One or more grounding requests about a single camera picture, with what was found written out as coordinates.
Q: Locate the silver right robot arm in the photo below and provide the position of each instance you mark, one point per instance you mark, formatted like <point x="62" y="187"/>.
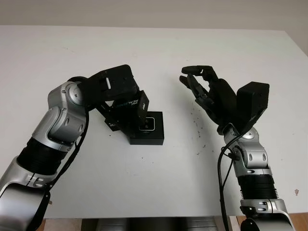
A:
<point x="255" y="163"/>

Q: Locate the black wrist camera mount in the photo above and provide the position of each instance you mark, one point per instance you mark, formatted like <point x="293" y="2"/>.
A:
<point x="118" y="81"/>
<point x="252" y="101"/>

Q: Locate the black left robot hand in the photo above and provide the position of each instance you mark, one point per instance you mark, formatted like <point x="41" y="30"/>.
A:
<point x="130" y="95"/>

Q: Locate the grey robot torso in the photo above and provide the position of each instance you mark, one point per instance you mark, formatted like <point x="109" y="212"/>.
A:
<point x="156" y="221"/>

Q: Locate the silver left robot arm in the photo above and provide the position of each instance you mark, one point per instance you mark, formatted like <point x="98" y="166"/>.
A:
<point x="55" y="125"/>

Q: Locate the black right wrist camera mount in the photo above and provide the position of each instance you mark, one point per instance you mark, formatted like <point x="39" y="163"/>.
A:
<point x="252" y="101"/>

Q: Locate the small silver RealSense camera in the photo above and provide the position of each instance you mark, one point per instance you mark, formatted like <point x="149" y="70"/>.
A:
<point x="150" y="124"/>

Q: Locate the black RealSense box lid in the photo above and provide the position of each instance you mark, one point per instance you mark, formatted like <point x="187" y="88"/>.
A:
<point x="125" y="113"/>

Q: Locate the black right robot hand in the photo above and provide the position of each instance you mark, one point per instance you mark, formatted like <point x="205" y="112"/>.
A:
<point x="221" y="101"/>

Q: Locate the black camera box base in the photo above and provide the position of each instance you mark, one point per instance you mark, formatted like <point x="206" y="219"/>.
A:
<point x="149" y="138"/>

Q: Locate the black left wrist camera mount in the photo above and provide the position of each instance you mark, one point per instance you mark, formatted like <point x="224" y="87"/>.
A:
<point x="118" y="81"/>

